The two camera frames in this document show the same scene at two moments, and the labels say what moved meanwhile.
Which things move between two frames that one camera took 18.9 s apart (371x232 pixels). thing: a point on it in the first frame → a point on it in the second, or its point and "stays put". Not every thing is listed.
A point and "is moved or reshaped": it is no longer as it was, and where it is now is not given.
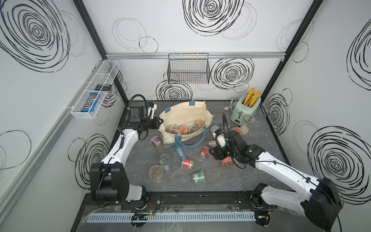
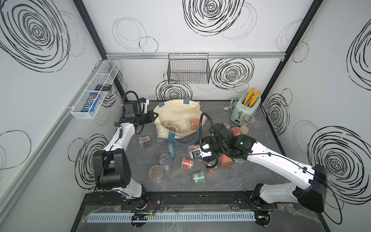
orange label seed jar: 227,162 stays put
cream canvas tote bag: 186,124 is moved or reshaped
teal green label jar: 198,177 stays put
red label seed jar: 186,164 stays put
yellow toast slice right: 254,99 stays put
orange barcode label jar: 183,130 → 174,128
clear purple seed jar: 156,141 → 144,140
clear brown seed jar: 155,171 stays put
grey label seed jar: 165,161 stays put
